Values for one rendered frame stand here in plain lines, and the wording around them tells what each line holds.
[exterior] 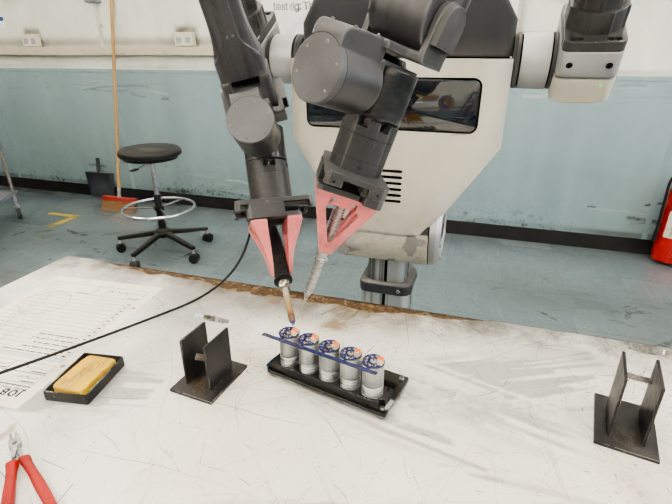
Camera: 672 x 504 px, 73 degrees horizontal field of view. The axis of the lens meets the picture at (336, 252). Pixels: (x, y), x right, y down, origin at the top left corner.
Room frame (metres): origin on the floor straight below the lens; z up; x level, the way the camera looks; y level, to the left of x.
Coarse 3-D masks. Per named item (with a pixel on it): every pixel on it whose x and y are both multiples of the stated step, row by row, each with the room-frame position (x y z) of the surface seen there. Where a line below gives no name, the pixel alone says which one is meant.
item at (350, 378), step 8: (352, 352) 0.42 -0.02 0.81; (360, 360) 0.42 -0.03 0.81; (344, 368) 0.41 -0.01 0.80; (352, 368) 0.41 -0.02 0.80; (344, 376) 0.41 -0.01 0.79; (352, 376) 0.41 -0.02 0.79; (360, 376) 0.42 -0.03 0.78; (344, 384) 0.41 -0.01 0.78; (352, 384) 0.41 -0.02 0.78; (360, 384) 0.42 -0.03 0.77
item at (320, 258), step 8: (336, 208) 0.47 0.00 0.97; (344, 208) 0.47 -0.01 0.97; (336, 216) 0.47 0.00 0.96; (336, 224) 0.47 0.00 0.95; (328, 232) 0.47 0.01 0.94; (328, 240) 0.47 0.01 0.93; (320, 256) 0.47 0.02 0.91; (320, 264) 0.47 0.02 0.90; (312, 272) 0.47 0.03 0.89; (320, 272) 0.47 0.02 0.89; (312, 280) 0.47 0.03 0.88; (312, 288) 0.47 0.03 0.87
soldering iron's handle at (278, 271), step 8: (272, 232) 0.61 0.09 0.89; (272, 240) 0.59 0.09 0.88; (280, 240) 0.60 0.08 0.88; (272, 248) 0.58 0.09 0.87; (280, 248) 0.58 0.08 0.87; (272, 256) 0.57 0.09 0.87; (280, 256) 0.57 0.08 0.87; (280, 264) 0.55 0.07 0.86; (280, 272) 0.54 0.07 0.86; (288, 272) 0.55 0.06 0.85
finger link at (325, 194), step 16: (320, 160) 0.51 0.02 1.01; (320, 176) 0.47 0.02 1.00; (320, 192) 0.45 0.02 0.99; (336, 192) 0.45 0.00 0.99; (352, 192) 0.45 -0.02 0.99; (320, 208) 0.45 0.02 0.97; (352, 208) 0.46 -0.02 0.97; (368, 208) 0.45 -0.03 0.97; (320, 224) 0.46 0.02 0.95; (352, 224) 0.46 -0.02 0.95; (320, 240) 0.46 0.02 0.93; (336, 240) 0.46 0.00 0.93
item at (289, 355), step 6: (294, 342) 0.45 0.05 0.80; (282, 348) 0.46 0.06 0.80; (288, 348) 0.45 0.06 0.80; (294, 348) 0.45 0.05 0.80; (282, 354) 0.46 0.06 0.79; (288, 354) 0.45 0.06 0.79; (294, 354) 0.45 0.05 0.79; (282, 360) 0.46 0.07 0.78; (288, 360) 0.45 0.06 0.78; (294, 360) 0.45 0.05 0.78; (288, 366) 0.45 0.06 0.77
